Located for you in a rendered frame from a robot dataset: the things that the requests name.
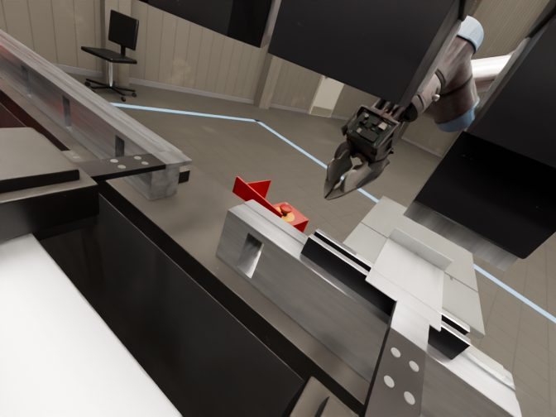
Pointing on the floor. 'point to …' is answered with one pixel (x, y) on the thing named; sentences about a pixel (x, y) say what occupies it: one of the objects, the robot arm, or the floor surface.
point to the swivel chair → (122, 24)
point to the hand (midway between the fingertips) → (330, 194)
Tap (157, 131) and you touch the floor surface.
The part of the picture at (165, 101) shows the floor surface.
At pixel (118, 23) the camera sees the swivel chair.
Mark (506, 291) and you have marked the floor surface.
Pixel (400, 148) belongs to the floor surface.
